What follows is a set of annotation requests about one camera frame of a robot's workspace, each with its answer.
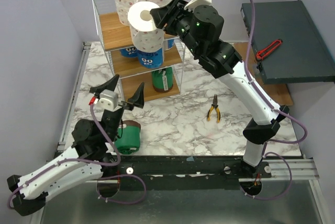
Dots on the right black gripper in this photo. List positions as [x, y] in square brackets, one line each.
[172, 12]

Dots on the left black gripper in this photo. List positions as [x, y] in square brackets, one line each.
[137, 100]

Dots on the white wire wooden shelf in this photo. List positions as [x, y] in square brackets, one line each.
[114, 36]

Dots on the plain white bottom paper roll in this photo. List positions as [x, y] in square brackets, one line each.
[145, 36]

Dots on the blue-bottom paper roll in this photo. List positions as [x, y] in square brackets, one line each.
[151, 60]

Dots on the brown paper roll green base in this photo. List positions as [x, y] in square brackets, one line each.
[162, 80]

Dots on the blue cartoon-face paper roll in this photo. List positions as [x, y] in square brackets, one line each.
[130, 52]

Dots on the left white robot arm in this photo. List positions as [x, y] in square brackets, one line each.
[92, 156]

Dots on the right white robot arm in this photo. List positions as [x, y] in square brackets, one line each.
[225, 64]

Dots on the red black utility knife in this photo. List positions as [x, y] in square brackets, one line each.
[264, 53]

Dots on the wooden board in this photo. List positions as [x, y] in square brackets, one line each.
[277, 92]

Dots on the dark grey flat metal box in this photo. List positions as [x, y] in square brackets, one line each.
[303, 56]

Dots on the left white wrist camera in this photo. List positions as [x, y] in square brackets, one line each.
[107, 100]

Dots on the black metal base rail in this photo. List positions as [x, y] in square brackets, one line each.
[169, 173]

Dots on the aluminium frame rail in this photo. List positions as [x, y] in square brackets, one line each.
[64, 90]

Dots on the yellow handled pliers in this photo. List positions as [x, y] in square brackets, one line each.
[214, 107]

